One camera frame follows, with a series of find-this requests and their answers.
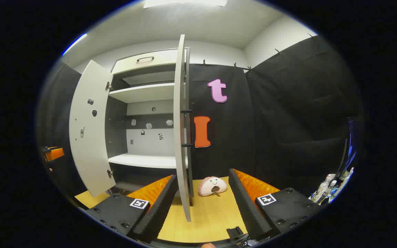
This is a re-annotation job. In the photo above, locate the black backdrop cloth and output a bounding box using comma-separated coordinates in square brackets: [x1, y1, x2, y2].
[37, 34, 363, 207]

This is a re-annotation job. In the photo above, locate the white cabinet door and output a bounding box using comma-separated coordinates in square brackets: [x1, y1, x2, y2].
[69, 60, 117, 197]
[173, 34, 194, 222]

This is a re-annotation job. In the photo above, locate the pink and white plush toy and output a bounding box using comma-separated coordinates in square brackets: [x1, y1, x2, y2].
[198, 176, 227, 197]

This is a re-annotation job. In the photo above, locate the white cabinet drawer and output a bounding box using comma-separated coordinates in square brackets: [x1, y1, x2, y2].
[112, 49, 178, 74]

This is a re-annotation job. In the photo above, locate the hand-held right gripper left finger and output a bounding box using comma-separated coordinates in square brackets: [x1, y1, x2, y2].
[85, 174, 179, 244]

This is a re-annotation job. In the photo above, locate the black door handle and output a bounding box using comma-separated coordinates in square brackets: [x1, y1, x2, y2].
[181, 103, 195, 148]

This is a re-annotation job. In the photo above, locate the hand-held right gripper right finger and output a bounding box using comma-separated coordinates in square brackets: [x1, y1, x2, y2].
[228, 168, 321, 241]

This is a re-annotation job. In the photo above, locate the white pen tray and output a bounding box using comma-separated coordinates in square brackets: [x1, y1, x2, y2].
[309, 167, 354, 204]

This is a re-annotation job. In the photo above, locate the white and grey cabinet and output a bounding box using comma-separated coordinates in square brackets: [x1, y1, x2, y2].
[105, 48, 194, 193]

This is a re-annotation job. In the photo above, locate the ceiling light panel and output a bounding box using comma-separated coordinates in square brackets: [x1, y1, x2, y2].
[143, 0, 228, 9]

